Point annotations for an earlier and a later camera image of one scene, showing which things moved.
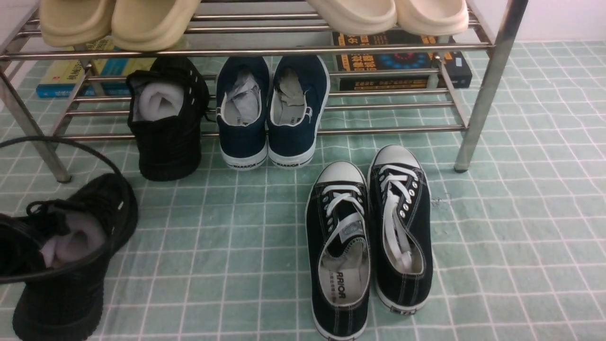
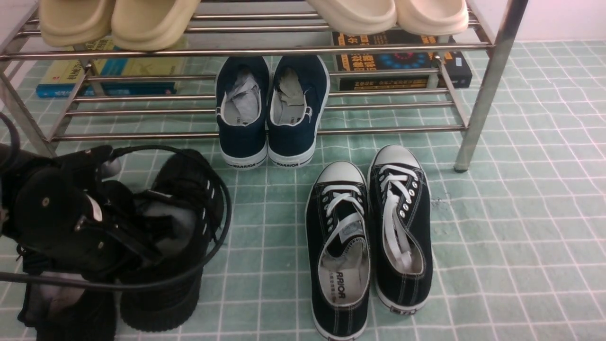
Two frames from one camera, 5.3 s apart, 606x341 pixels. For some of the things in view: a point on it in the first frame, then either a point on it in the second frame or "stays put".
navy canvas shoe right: [298, 94] stays put
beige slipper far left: [71, 23] stays put
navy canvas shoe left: [243, 90] stays put
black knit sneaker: [168, 102] to [179, 215]
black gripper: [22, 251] to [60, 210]
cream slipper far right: [432, 17] stays put
